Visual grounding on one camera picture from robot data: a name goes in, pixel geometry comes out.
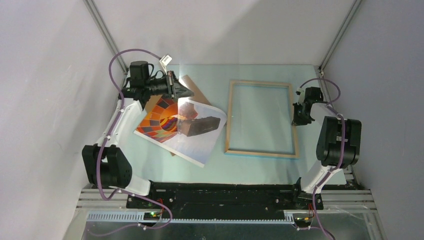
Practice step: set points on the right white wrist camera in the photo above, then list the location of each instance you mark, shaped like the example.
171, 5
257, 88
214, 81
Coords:
300, 92

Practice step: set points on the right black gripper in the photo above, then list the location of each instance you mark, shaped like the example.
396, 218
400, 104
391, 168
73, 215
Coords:
297, 121

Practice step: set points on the left aluminium corner post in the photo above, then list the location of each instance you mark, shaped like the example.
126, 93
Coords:
101, 25

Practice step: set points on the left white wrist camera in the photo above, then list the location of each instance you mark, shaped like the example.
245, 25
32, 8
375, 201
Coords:
165, 60

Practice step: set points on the colourful printed photo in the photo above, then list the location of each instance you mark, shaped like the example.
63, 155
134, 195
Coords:
155, 127

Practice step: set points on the brown cardboard backing board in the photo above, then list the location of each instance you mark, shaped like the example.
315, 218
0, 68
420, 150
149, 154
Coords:
195, 89

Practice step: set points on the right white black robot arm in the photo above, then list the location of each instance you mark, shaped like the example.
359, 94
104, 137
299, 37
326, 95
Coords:
338, 144

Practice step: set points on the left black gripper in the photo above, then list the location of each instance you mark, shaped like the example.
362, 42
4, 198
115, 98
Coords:
174, 88

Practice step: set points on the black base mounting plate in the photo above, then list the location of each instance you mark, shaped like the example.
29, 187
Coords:
233, 202

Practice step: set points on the right aluminium corner post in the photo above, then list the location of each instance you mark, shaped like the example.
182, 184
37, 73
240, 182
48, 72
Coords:
352, 12

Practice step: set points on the aluminium corner post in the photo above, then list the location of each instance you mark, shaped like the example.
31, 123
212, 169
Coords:
352, 12
101, 25

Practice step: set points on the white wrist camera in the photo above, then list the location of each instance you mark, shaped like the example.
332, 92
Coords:
300, 92
165, 60

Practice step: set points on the aluminium rail front frame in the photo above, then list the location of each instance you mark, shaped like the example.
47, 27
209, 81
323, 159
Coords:
91, 207

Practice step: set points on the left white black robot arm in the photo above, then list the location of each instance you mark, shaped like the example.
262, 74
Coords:
105, 162

